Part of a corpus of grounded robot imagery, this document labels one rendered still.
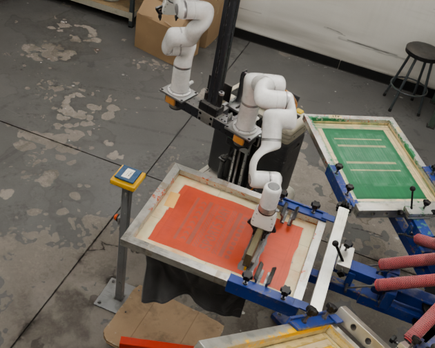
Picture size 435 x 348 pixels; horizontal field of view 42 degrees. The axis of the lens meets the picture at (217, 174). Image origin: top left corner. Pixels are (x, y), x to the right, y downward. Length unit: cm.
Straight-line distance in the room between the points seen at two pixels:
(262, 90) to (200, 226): 66
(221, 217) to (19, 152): 219
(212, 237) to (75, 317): 116
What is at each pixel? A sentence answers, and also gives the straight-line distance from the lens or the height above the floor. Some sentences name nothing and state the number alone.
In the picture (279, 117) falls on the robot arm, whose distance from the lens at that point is 234.
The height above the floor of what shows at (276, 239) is 96.
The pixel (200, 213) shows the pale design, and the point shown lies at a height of 96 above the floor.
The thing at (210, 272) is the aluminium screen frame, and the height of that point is 99.
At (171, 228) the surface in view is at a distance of 252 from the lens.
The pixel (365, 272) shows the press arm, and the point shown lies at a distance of 247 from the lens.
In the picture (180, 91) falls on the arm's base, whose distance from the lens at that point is 301.
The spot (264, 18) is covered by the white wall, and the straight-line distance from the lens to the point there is 619.
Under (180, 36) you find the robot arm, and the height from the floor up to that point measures 151.
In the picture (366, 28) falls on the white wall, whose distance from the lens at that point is 601.
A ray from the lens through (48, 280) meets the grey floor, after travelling 354.
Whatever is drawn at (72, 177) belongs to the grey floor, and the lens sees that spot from 418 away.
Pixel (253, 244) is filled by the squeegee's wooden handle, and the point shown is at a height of 106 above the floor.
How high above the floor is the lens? 275
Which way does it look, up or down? 39 degrees down
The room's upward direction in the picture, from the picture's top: 12 degrees clockwise
